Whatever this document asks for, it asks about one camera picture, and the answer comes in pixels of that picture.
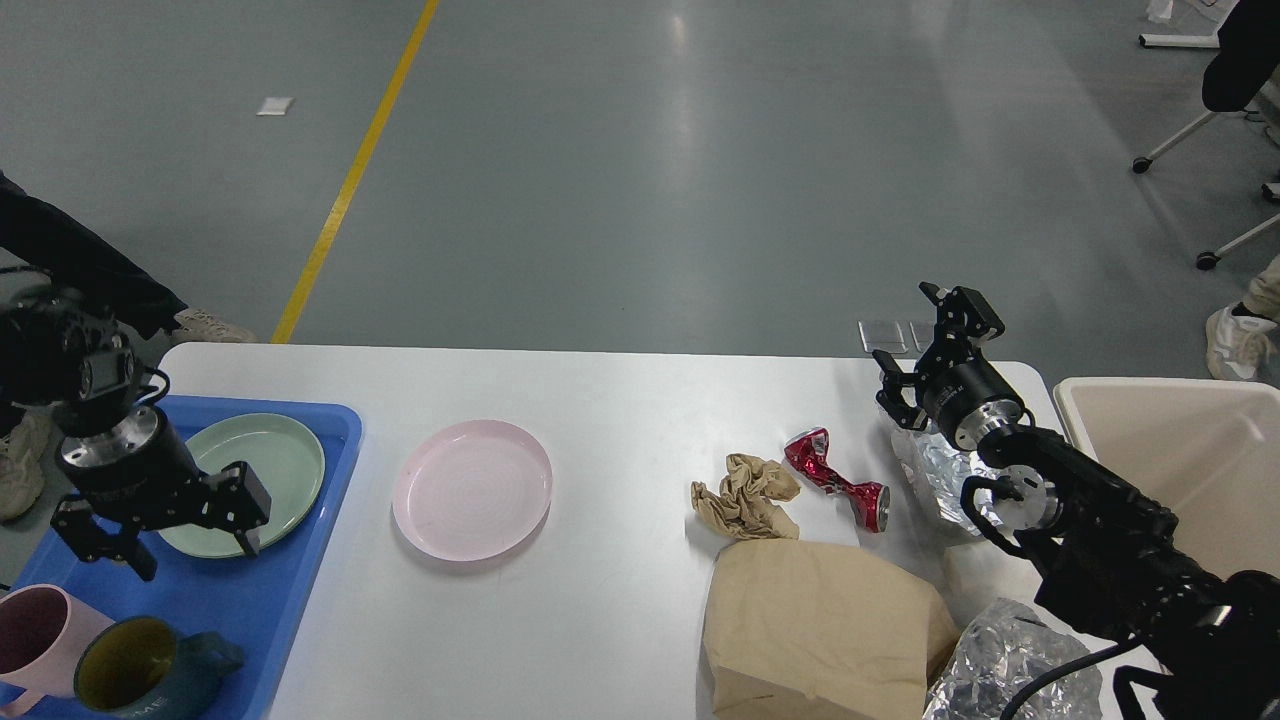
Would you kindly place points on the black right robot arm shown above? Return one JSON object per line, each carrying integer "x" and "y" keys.
{"x": 1102, "y": 549}

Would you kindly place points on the pink mug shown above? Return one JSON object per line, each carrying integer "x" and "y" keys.
{"x": 44, "y": 634}

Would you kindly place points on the pink plastic plate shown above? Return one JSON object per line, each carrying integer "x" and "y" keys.
{"x": 473, "y": 491}

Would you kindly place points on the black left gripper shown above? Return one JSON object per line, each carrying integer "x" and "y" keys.
{"x": 142, "y": 475}

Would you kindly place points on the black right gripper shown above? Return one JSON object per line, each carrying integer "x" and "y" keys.
{"x": 961, "y": 393}

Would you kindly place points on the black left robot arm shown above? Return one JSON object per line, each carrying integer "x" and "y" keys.
{"x": 69, "y": 354}

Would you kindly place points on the blue plastic tray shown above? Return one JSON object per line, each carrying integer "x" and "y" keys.
{"x": 254, "y": 602}

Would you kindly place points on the brown paper bag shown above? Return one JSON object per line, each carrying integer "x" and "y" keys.
{"x": 804, "y": 630}

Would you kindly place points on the person in beige trousers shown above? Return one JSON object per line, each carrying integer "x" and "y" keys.
{"x": 1238, "y": 335}

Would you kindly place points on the white crumpled tissue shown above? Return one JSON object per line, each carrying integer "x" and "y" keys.
{"x": 976, "y": 574}

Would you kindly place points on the person in black trousers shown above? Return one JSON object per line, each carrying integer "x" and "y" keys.
{"x": 47, "y": 237}

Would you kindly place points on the crumpled brown paper ball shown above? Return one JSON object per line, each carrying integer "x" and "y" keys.
{"x": 747, "y": 506}

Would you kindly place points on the crushed red can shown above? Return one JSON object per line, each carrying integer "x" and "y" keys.
{"x": 808, "y": 453}

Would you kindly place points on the beige plastic bin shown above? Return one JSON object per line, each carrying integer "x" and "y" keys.
{"x": 1209, "y": 450}

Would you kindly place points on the green plastic plate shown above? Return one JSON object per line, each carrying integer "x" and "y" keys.
{"x": 286, "y": 456}

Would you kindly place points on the dark teal mug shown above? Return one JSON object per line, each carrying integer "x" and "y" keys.
{"x": 143, "y": 668}

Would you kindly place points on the crumpled foil ball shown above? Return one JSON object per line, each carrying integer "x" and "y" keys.
{"x": 1007, "y": 645}

